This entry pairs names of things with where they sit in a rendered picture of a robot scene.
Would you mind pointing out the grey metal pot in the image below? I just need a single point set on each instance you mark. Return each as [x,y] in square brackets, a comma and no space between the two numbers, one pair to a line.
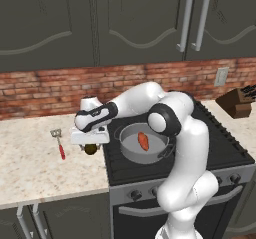
[133,148]

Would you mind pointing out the black oven door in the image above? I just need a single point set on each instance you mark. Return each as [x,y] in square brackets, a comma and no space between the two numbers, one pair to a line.
[140,226]

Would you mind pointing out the dark grey wall cupboard door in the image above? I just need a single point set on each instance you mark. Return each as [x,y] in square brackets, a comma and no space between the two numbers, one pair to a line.
[140,19]
[40,19]
[233,16]

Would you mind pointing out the dark grey base cupboard door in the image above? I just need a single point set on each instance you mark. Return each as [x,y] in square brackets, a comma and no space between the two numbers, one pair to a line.
[76,216]
[246,209]
[8,226]

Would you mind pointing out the grey wall socket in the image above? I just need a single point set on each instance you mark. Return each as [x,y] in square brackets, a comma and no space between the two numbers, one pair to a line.
[221,76]

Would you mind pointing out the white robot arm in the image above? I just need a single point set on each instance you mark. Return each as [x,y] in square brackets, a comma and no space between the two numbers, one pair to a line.
[193,143]

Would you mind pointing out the dark green avocado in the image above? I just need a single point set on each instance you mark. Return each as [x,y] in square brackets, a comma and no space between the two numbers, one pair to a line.
[90,149]

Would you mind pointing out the black stove knob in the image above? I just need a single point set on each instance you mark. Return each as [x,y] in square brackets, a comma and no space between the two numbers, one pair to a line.
[235,178]
[154,191]
[218,180]
[135,195]

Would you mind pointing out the brown wooden knife block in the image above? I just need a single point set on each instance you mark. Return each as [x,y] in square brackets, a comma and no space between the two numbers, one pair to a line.
[237,103]

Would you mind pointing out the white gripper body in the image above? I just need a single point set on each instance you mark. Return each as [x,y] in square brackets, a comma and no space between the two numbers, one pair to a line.
[89,137]

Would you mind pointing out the black and silver stove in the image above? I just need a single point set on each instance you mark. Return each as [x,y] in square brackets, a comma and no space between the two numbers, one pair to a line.
[230,143]

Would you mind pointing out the orange sweet potato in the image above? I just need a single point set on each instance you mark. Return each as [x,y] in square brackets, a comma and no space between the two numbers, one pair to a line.
[143,141]

